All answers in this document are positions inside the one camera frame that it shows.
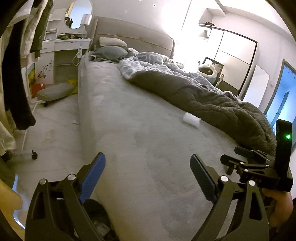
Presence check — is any small white foam piece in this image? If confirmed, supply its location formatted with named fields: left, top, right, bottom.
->
left=183, top=113, right=201, bottom=128

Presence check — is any black trash bin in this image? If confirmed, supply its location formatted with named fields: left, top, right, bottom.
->
left=83, top=199, right=119, bottom=240

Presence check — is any person's right hand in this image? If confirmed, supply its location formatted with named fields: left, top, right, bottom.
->
left=262, top=188, right=293, bottom=228

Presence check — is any dark grey fluffy blanket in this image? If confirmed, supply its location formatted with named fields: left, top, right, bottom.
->
left=129, top=71, right=276, bottom=156

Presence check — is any grey bed mattress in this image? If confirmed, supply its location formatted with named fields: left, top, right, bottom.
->
left=77, top=52, right=246, bottom=241

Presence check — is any white leaning board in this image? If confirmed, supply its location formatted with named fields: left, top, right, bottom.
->
left=243, top=65, right=269, bottom=108

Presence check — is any white clothes rack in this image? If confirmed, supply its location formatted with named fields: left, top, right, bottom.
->
left=14, top=101, right=39, bottom=160

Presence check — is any beige hanging coat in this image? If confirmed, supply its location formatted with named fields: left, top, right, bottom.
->
left=0, top=27, right=16, bottom=156

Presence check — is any grey cushioned rolling stool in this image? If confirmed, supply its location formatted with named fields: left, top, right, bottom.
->
left=37, top=82, right=76, bottom=108

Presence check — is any white cat bed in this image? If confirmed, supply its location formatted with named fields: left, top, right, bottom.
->
left=197, top=64, right=218, bottom=84

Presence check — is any black hanging garment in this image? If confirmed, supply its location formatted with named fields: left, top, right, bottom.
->
left=1, top=20, right=36, bottom=131

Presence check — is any white power strip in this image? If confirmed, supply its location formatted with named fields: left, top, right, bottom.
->
left=77, top=46, right=83, bottom=58

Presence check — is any grey-green pillow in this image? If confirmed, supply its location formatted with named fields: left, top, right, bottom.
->
left=89, top=46, right=128, bottom=63

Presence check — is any blue white patterned duvet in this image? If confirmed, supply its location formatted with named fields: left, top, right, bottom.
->
left=117, top=48, right=242, bottom=103

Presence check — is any white vanity dresser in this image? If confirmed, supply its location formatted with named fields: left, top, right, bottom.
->
left=35, top=9, right=91, bottom=86

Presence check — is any cream pillow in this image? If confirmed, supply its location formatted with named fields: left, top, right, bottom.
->
left=99, top=37, right=128, bottom=48

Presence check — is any dark green hanging garment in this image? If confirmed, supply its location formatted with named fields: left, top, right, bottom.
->
left=30, top=0, right=53, bottom=58

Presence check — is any grey upholstered headboard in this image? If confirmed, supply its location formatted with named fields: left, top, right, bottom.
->
left=86, top=16, right=175, bottom=58

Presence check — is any white table lamp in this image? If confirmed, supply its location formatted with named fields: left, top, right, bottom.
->
left=80, top=14, right=92, bottom=26

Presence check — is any oval vanity mirror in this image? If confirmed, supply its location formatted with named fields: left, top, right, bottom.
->
left=65, top=0, right=92, bottom=29

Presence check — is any grey door frame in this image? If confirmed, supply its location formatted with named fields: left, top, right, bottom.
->
left=264, top=59, right=295, bottom=122

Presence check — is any black chair frame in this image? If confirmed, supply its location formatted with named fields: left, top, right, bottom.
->
left=203, top=57, right=224, bottom=87

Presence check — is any large wardrobe with black frame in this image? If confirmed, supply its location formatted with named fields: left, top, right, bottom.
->
left=199, top=24, right=258, bottom=99

